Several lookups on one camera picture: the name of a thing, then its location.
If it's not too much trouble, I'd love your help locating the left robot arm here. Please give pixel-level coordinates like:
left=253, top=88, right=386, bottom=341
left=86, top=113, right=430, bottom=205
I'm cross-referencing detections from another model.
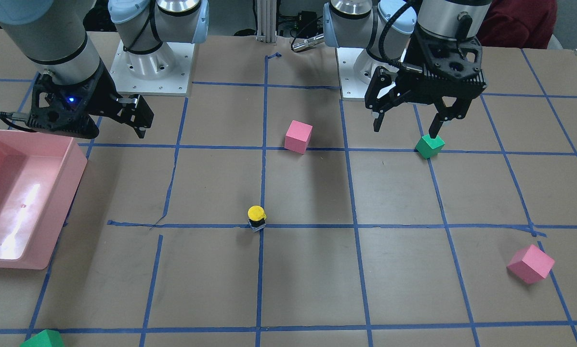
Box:
left=322, top=0, right=491, bottom=138

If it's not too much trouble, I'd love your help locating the pink foam cube far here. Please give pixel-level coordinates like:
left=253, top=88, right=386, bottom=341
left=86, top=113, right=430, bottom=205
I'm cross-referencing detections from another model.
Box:
left=507, top=244, right=555, bottom=285

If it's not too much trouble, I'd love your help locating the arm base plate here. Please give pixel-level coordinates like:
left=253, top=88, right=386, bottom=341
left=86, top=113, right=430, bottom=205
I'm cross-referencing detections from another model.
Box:
left=336, top=44, right=414, bottom=102
left=109, top=42, right=196, bottom=96

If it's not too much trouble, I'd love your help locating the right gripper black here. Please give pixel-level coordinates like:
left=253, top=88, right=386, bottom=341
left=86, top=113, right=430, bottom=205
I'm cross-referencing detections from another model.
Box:
left=31, top=65, right=154, bottom=140

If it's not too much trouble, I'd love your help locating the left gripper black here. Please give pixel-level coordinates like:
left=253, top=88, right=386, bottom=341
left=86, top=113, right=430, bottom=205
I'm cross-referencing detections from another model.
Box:
left=364, top=34, right=487, bottom=139

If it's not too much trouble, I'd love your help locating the person in red shirt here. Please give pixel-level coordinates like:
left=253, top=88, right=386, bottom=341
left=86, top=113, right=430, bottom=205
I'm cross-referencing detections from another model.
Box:
left=476, top=0, right=558, bottom=49

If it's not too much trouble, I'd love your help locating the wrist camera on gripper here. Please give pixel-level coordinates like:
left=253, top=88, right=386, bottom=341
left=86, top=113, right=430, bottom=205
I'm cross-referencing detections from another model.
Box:
left=419, top=35, right=486, bottom=84
left=0, top=69, right=99, bottom=140

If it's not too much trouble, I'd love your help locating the pink foam cube middle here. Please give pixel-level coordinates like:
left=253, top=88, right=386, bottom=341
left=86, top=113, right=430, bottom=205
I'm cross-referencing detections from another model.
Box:
left=284, top=120, right=313, bottom=155

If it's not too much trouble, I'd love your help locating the pink plastic bin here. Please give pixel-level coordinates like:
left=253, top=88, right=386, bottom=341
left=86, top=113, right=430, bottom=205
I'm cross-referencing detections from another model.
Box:
left=0, top=130, right=87, bottom=269

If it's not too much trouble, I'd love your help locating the aluminium frame post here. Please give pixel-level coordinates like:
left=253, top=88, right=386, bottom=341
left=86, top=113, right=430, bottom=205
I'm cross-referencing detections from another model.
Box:
left=255, top=0, right=278, bottom=45

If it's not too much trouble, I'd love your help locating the green foam cube far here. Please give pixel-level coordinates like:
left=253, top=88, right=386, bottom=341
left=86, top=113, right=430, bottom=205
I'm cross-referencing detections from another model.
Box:
left=415, top=134, right=446, bottom=160

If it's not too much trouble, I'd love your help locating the green foam cube near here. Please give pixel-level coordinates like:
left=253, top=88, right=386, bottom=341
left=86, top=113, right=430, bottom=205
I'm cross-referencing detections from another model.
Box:
left=20, top=329, right=65, bottom=347

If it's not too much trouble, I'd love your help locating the green foam cube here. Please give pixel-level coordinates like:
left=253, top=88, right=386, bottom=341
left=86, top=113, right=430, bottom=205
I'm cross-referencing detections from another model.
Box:
left=415, top=134, right=446, bottom=160
left=20, top=329, right=65, bottom=347

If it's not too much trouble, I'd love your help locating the yellow push button switch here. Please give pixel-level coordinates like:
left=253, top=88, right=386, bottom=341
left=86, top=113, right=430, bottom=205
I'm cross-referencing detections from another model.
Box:
left=248, top=206, right=267, bottom=232

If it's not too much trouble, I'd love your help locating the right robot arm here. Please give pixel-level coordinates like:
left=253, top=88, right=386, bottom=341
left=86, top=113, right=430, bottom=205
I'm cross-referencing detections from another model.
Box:
left=0, top=0, right=209, bottom=140

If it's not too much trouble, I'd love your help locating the pink foam cube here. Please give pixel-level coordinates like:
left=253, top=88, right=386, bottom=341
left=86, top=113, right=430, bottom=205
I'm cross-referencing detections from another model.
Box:
left=284, top=120, right=313, bottom=155
left=507, top=244, right=555, bottom=285

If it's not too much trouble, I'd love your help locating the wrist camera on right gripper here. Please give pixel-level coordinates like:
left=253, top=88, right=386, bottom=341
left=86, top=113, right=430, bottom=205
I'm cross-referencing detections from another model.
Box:
left=0, top=69, right=99, bottom=140

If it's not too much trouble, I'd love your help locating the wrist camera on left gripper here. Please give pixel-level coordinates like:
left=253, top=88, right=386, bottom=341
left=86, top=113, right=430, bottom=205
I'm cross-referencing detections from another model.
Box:
left=419, top=35, right=486, bottom=84

